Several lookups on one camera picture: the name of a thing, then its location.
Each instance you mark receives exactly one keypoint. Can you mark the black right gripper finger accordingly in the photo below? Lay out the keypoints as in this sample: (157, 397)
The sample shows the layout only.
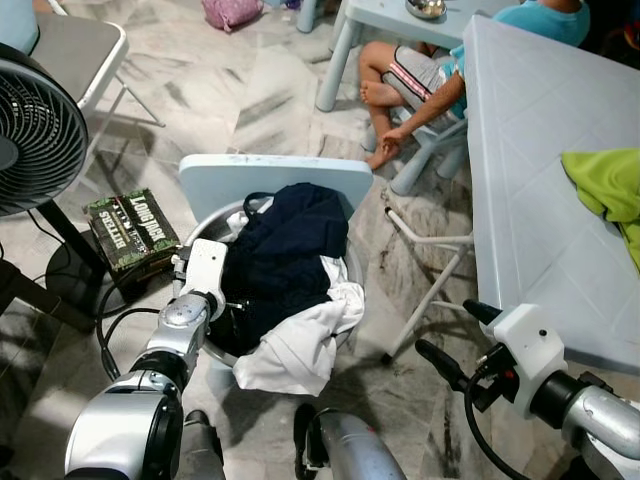
(440, 365)
(482, 311)

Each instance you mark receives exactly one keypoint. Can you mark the navy blue garment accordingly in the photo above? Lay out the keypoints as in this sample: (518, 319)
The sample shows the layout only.
(290, 250)

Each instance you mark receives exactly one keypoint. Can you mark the lime green shirt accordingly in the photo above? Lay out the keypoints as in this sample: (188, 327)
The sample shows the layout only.
(605, 185)

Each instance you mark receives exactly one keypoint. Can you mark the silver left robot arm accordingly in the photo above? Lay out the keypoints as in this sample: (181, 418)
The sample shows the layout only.
(130, 430)

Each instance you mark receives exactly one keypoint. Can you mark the white garment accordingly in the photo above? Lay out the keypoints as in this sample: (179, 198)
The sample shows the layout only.
(300, 350)

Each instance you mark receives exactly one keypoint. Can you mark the round metal basin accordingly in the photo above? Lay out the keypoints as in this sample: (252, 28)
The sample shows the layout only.
(200, 228)

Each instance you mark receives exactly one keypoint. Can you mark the grey robot right leg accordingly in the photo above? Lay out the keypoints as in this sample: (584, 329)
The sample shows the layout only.
(350, 450)

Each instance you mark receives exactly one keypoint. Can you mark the grey robot leg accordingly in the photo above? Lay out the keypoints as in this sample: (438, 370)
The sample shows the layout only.
(350, 450)
(205, 450)

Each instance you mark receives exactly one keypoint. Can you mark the grey robot left leg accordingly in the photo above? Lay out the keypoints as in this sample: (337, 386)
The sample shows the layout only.
(205, 450)

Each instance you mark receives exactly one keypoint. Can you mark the green printed cardboard box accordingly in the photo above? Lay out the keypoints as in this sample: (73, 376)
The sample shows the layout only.
(130, 235)

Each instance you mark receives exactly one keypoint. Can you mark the light blue plastic chair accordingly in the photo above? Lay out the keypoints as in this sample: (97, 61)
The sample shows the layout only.
(210, 180)

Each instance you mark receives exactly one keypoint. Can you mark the small blue child chair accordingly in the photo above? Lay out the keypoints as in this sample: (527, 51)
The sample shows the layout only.
(430, 150)

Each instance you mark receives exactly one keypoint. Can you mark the light grey plastic folding table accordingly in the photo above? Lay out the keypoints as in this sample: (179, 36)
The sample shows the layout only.
(550, 150)

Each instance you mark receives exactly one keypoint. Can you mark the dark wooden table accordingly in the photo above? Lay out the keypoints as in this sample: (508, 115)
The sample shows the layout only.
(20, 295)

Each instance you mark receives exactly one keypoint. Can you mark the child in teal shirt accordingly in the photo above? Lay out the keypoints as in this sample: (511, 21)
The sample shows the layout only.
(420, 75)

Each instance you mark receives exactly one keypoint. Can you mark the black standing fan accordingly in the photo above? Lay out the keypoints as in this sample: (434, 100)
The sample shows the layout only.
(35, 140)

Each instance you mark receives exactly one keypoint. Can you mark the small metal bowl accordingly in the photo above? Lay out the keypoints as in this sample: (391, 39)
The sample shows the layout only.
(425, 8)

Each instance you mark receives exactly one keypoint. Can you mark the small light blue table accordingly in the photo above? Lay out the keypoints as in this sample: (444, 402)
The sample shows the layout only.
(370, 20)

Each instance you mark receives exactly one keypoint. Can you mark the pink cloth bag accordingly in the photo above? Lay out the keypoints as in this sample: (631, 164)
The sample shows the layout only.
(232, 12)

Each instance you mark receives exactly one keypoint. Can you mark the grey metal folding chair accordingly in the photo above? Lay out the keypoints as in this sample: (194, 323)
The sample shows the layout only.
(80, 50)

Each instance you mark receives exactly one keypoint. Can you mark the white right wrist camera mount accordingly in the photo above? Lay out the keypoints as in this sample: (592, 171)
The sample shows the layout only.
(530, 350)

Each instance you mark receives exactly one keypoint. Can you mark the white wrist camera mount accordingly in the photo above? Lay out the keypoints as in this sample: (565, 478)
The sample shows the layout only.
(205, 270)
(530, 350)

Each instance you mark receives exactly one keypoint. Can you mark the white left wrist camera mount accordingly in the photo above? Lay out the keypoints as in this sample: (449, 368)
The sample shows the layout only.
(205, 270)

